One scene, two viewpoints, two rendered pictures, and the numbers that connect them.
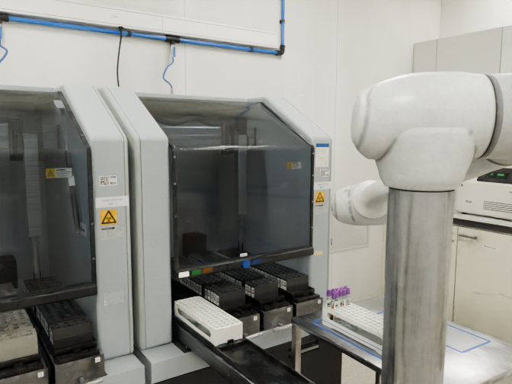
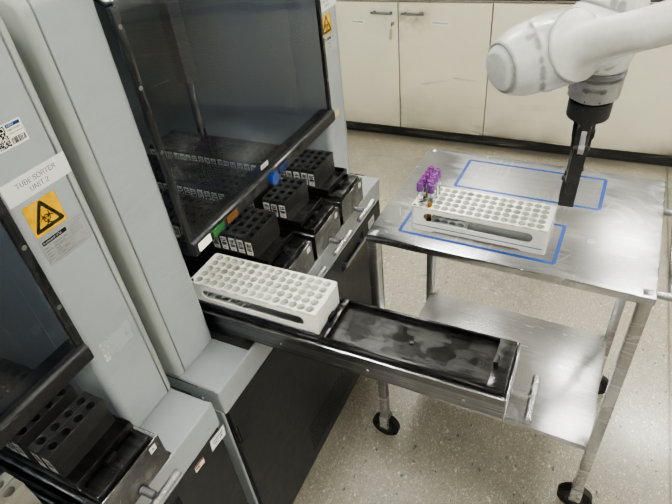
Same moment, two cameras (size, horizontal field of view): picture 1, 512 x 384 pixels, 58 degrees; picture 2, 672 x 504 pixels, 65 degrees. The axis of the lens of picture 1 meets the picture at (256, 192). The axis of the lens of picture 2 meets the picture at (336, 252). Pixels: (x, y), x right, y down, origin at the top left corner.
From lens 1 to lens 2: 0.78 m
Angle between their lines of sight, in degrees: 39
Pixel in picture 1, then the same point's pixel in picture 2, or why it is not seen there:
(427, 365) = not seen: outside the picture
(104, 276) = (87, 319)
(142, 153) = (51, 39)
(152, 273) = (156, 266)
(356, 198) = (560, 52)
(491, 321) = (444, 111)
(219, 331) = (319, 313)
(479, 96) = not seen: outside the picture
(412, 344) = not seen: outside the picture
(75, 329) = (82, 428)
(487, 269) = (437, 51)
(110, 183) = (15, 140)
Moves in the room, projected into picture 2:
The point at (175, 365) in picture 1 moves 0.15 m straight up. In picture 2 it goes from (244, 372) to (228, 321)
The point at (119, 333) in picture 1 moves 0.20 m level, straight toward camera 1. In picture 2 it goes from (144, 380) to (211, 443)
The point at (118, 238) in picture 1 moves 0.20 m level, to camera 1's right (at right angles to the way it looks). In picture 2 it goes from (80, 242) to (210, 195)
